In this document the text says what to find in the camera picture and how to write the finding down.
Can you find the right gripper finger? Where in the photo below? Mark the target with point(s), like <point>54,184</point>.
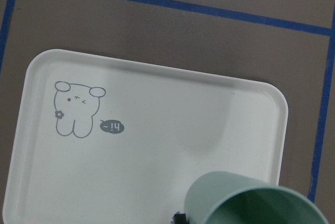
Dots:
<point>179,218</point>

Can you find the green plastic cup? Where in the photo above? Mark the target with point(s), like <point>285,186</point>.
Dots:
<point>224,197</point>

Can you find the cream rabbit tray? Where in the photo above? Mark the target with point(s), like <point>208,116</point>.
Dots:
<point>105,140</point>

